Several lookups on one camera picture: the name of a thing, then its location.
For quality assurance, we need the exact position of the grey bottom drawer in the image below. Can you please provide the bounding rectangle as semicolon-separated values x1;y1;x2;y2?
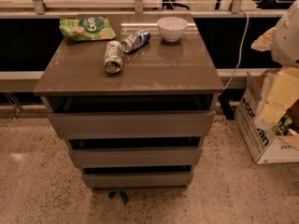
82;172;193;189

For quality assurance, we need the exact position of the grey drawer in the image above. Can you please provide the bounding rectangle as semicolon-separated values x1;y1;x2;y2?
68;147;202;168
49;112;215;140
82;172;193;189

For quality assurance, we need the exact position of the cardboard box with lettering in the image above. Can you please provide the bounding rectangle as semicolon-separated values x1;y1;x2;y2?
235;69;299;164

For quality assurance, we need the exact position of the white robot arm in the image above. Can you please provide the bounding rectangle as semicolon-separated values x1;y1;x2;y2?
254;0;299;130

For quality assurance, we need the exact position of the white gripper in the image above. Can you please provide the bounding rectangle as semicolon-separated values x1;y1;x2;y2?
254;67;299;130

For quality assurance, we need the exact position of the green can in box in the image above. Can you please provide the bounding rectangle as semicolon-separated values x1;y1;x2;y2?
276;115;293;135

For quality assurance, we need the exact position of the grey middle drawer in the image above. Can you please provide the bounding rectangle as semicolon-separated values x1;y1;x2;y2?
68;147;202;168

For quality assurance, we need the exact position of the blue silver soda can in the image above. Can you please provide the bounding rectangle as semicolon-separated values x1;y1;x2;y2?
121;29;151;53

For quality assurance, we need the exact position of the green snack bag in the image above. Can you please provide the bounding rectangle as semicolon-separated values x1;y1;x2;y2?
59;16;116;41

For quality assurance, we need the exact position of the grey top drawer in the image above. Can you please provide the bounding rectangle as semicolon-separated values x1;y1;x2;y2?
49;112;215;140

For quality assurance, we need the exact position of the grey drawer cabinet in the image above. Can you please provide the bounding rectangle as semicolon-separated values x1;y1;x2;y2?
34;14;223;175

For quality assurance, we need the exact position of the blue tape cross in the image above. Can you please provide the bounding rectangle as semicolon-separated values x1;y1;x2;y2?
107;189;130;206

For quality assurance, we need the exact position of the green crushed soda can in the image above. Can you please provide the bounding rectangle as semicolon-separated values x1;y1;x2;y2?
104;41;123;74

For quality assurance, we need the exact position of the white cable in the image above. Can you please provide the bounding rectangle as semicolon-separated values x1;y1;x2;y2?
222;8;250;91

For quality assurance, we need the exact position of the white bowl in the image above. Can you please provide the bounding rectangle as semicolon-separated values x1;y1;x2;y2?
157;17;188;42

